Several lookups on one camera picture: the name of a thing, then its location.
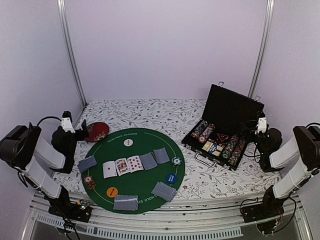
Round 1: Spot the orange big blind button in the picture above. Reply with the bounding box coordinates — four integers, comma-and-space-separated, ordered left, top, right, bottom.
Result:
106, 186, 119, 199

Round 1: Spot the blue playing card deck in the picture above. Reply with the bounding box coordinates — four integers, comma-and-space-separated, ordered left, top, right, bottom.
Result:
113, 194, 139, 211

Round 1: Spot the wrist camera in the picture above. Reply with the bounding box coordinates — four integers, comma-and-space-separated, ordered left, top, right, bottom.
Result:
255, 111, 267, 135
61, 111, 76, 134

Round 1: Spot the left aluminium frame post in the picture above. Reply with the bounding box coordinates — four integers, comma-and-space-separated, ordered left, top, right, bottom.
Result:
56, 0, 88, 107

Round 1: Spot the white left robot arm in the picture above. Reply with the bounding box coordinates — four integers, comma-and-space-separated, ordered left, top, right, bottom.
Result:
0, 121, 89, 217

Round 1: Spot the dealt cards bottom pile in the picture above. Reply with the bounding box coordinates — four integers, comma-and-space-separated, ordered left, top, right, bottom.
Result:
151, 181, 177, 202

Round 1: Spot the ten of diamonds card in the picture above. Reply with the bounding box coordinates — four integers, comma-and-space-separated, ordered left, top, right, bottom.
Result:
126, 155, 144, 173

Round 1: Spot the red triangle card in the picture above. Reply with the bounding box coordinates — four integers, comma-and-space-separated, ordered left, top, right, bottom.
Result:
216, 133, 229, 144

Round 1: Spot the dealt cards pile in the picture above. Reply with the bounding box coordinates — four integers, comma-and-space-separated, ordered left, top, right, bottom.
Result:
77, 155, 97, 173
151, 181, 177, 202

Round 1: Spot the round green poker mat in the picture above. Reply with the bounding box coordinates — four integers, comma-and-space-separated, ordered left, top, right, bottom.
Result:
81, 128, 185, 214

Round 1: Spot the red floral round tin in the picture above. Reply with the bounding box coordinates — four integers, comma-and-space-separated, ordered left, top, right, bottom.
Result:
85, 122, 110, 143

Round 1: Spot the right aluminium frame post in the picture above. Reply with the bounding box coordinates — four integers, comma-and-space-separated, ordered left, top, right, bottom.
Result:
247, 0, 275, 101

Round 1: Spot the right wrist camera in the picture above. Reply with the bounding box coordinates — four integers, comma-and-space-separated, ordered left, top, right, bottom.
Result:
255, 111, 267, 135

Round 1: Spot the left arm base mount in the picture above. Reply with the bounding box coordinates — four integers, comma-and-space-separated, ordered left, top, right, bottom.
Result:
48, 199, 93, 223

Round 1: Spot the boxed playing card deck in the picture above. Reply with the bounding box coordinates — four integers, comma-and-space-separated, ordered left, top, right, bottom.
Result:
208, 144, 224, 157

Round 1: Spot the red topped chip stack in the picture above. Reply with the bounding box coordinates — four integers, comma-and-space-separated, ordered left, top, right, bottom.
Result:
83, 175, 97, 190

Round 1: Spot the ace of diamonds card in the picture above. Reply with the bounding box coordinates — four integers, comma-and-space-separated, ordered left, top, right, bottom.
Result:
102, 161, 118, 179

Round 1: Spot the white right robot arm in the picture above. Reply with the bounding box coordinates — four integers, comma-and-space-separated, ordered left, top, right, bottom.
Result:
257, 122, 320, 218

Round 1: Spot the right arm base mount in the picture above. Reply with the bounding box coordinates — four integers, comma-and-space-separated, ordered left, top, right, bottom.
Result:
239, 199, 285, 235

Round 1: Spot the silver case handle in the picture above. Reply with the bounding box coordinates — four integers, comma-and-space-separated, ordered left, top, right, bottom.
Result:
194, 153, 217, 168

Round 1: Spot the aluminium frame post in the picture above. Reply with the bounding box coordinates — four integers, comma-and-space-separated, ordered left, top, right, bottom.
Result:
56, 0, 88, 107
247, 0, 275, 101

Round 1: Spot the blue small blind button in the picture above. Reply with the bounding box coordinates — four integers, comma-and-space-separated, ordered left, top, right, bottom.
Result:
165, 173, 178, 184

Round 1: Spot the face down card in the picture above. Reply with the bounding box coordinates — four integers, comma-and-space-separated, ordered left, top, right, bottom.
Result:
139, 152, 158, 170
153, 147, 170, 164

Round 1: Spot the black poker chip case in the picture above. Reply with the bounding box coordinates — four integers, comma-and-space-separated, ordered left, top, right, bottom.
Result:
181, 84, 264, 170

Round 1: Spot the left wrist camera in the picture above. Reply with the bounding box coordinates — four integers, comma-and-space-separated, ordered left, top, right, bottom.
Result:
61, 111, 76, 134

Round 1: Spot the white dealer button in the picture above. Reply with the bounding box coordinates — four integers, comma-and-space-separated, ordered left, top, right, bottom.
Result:
123, 138, 134, 147

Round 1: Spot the king face card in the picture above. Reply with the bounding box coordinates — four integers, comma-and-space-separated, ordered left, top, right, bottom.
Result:
115, 158, 131, 177

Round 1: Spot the blue topped chip stack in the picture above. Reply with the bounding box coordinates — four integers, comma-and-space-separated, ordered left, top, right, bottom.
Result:
171, 156, 182, 167

